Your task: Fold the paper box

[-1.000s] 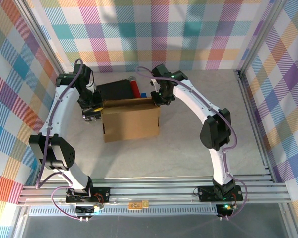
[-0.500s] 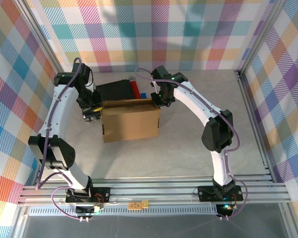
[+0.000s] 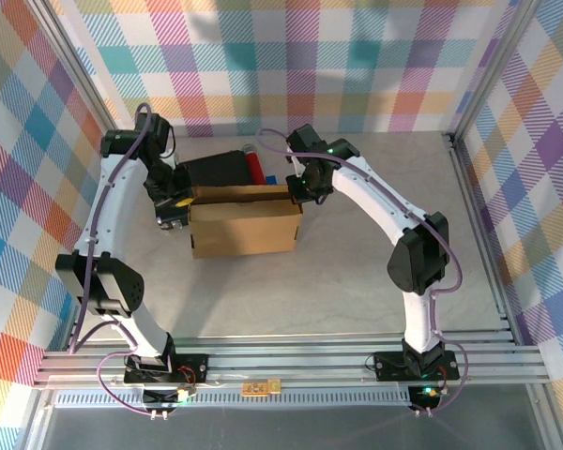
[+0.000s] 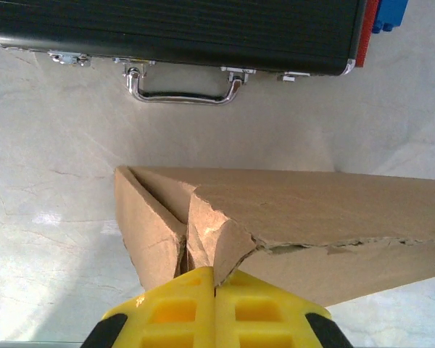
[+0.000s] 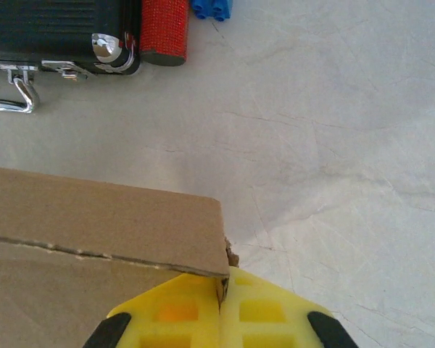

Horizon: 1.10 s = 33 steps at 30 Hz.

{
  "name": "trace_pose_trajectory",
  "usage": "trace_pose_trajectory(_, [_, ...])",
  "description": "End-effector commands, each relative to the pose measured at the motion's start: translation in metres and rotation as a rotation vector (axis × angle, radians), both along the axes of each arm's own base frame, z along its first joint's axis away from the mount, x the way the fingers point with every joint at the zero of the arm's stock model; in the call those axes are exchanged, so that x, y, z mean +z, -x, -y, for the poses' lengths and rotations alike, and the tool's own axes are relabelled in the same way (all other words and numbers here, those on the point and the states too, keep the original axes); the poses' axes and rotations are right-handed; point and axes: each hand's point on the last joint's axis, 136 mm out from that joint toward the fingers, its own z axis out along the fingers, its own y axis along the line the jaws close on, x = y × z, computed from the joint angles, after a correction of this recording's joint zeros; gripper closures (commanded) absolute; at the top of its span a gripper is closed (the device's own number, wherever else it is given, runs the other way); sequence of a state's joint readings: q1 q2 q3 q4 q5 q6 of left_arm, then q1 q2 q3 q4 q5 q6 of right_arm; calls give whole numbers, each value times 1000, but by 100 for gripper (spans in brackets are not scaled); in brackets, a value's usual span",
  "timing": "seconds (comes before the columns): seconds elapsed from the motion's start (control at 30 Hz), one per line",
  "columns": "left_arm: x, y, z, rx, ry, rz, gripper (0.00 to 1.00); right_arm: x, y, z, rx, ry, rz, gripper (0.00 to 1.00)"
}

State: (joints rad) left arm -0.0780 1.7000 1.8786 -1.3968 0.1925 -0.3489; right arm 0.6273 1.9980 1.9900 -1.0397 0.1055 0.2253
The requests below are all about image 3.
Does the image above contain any black controller board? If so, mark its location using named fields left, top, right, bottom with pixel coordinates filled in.
left=408, top=382, right=446, bottom=417
left=142, top=384, right=199, bottom=421

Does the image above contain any brown cardboard paper box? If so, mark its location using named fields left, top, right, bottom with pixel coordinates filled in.
left=189, top=184, right=305, bottom=261

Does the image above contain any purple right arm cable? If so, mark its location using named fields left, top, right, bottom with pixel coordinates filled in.
left=255, top=128, right=473, bottom=414

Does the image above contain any grey slotted cable duct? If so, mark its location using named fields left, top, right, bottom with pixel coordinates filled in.
left=53, top=391, right=417, bottom=410

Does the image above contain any black flat case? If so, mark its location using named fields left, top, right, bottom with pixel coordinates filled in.
left=179, top=149, right=255, bottom=189

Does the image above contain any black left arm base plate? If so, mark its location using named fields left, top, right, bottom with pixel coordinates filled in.
left=123, top=353, right=210, bottom=384

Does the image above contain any aluminium frame post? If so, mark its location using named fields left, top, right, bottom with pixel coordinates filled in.
left=26, top=0, right=127, bottom=154
left=449, top=0, right=546, bottom=142

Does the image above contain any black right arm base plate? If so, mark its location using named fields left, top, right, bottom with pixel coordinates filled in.
left=372, top=350, right=461, bottom=383

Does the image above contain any aluminium frame rail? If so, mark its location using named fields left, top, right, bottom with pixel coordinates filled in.
left=32, top=330, right=551, bottom=391

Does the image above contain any red cylinder with grey cap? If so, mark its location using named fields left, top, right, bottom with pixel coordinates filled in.
left=241, top=143, right=266, bottom=187

